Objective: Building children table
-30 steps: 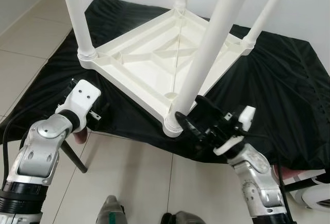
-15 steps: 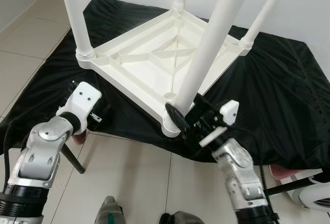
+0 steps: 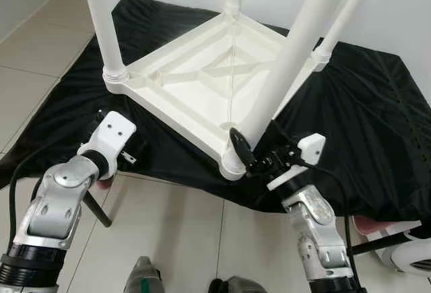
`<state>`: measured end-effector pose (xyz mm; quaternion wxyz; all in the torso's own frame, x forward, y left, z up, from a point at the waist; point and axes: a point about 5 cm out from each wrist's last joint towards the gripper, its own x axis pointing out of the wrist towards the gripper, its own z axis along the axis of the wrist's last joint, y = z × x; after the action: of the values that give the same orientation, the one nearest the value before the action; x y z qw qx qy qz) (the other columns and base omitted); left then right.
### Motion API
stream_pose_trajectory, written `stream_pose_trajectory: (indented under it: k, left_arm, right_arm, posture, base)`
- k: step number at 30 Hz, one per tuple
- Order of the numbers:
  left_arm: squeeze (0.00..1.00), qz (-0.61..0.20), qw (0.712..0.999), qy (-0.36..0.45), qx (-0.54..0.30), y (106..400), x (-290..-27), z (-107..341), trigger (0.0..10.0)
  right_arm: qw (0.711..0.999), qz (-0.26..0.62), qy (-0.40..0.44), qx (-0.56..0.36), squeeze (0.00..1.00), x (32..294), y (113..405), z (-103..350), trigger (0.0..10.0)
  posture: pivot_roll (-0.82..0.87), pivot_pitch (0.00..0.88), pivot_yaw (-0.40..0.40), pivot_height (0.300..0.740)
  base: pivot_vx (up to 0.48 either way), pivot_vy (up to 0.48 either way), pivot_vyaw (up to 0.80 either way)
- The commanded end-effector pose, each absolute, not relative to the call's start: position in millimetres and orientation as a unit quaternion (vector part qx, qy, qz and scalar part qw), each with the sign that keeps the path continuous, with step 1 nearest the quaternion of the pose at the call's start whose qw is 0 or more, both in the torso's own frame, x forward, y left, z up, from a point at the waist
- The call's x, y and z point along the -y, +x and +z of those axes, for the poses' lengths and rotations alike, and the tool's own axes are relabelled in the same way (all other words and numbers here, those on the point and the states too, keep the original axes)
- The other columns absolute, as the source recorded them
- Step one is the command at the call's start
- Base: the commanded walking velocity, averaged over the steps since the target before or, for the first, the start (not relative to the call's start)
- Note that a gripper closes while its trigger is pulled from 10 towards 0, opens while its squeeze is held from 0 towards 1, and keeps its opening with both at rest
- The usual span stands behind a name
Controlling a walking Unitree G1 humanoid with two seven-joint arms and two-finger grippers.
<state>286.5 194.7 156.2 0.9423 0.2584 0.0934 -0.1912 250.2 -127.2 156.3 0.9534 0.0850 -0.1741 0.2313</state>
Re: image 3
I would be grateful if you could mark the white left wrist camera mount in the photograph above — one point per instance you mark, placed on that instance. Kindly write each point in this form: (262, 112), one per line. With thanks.
(111, 135)

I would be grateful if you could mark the grey robot left leg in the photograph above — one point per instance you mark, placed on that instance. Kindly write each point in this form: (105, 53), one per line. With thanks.
(145, 276)

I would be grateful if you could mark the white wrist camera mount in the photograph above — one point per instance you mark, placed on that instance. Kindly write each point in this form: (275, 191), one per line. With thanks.
(311, 148)
(111, 135)

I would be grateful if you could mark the black tablecloth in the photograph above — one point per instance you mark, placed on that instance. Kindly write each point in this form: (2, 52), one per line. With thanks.
(363, 138)

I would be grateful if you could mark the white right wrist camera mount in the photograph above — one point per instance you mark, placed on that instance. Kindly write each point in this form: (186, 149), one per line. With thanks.
(311, 148)

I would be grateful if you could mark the white rounded appliance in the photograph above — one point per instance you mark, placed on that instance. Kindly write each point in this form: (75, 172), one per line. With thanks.
(411, 252)

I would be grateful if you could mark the grey robot leg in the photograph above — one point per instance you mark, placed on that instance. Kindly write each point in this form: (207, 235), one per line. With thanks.
(145, 276)
(242, 286)

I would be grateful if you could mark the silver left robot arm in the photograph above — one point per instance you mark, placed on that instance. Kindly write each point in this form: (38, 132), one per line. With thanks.
(54, 205)

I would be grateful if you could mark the black metal table leg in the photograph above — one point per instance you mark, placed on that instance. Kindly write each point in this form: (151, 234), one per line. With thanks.
(97, 210)
(380, 244)

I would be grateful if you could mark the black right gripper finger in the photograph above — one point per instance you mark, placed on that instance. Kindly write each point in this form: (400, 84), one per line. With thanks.
(280, 136)
(243, 149)

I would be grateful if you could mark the pink table frame corner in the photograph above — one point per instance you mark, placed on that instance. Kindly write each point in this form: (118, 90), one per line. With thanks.
(370, 224)

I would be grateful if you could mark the grey robot right leg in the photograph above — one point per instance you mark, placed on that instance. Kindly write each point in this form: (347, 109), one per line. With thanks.
(242, 286)

